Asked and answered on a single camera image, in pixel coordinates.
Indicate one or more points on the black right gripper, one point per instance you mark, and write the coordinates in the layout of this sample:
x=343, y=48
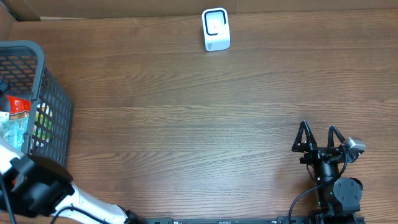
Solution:
x=316, y=153

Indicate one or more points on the green tea packet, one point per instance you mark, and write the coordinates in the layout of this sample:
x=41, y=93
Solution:
x=44, y=117

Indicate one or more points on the orange noodle packet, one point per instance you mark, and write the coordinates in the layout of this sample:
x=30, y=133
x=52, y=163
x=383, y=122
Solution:
x=19, y=107

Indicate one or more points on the teal snack packet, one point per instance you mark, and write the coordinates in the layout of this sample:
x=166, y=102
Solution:
x=13, y=131

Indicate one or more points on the white conditioner tube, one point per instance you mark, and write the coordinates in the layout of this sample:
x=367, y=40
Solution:
x=4, y=116

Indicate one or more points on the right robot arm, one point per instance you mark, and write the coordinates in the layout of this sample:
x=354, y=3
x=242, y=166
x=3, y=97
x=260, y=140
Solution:
x=338, y=197

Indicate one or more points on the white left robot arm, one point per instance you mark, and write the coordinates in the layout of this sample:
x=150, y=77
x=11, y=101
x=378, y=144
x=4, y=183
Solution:
x=33, y=185

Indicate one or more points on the white barcode scanner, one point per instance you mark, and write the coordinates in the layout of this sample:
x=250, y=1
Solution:
x=216, y=29

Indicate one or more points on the grey plastic basket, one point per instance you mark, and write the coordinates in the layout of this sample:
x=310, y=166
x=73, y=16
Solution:
x=24, y=75

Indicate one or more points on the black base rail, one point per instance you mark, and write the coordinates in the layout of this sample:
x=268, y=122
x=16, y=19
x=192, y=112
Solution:
x=278, y=220

